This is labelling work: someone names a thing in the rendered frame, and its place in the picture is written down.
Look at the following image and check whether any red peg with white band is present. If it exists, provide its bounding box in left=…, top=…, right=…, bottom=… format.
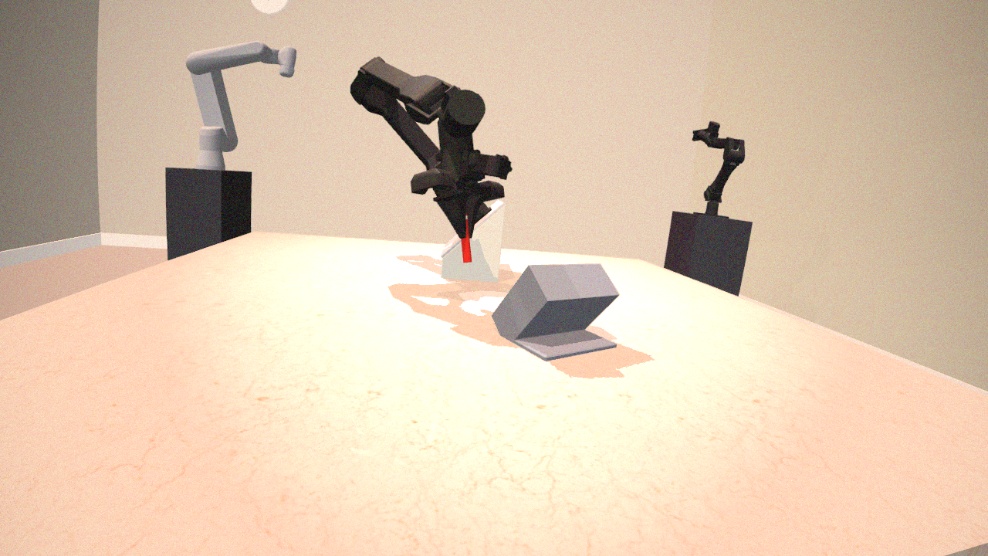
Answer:
left=461, top=214, right=472, bottom=263

